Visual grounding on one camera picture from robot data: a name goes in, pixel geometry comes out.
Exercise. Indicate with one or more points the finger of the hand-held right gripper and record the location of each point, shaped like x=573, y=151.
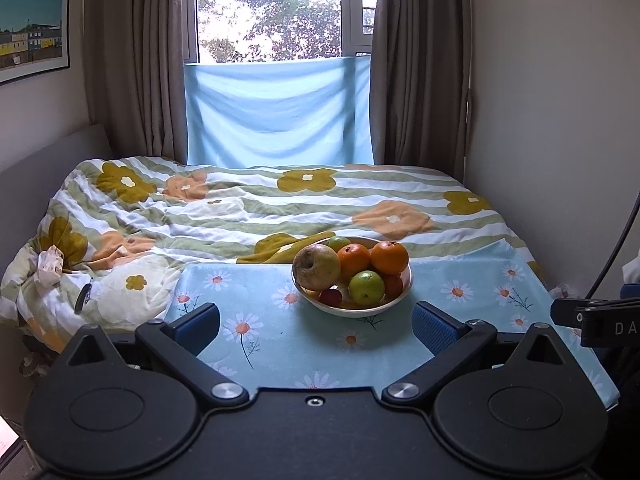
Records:
x=565, y=314

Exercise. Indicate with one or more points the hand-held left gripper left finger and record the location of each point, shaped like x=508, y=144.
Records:
x=200, y=327

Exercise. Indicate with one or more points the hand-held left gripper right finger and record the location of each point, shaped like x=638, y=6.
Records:
x=432, y=332

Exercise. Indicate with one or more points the small orange tomato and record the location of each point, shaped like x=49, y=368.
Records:
x=394, y=286

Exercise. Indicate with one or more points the cream ceramic bowl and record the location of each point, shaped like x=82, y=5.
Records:
x=365, y=311

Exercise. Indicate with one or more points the green apple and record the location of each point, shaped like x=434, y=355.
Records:
x=366, y=287
x=340, y=243

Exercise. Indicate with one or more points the orange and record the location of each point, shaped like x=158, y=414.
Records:
x=354, y=261
x=389, y=256

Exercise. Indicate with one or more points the red cherry tomato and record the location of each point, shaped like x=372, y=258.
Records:
x=330, y=297

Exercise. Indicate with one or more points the large wrinkled brownish apple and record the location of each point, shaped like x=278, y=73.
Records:
x=316, y=266

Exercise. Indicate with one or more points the dark blue cloth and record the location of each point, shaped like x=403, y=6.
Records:
x=631, y=291

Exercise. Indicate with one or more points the white cloth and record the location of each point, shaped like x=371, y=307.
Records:
x=632, y=271

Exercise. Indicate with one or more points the blue daisy tablecloth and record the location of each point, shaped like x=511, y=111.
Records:
x=270, y=345

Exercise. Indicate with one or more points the dark remote control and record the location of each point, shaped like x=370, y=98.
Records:
x=82, y=300

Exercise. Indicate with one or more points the striped floral blanket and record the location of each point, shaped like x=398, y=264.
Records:
x=240, y=210

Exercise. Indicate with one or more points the crumpled white packet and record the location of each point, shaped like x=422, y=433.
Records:
x=50, y=265

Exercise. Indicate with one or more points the white paper sheet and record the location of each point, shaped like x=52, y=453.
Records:
x=7, y=435

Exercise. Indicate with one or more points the grey bed side panel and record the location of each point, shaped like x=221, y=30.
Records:
x=40, y=170

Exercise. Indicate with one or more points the light blue window cloth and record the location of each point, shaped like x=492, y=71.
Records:
x=275, y=110

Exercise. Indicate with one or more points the brown curtain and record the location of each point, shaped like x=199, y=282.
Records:
x=425, y=60
x=135, y=60

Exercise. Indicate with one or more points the window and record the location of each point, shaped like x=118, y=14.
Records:
x=270, y=10

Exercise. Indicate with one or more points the framed wall poster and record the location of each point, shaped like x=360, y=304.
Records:
x=32, y=35

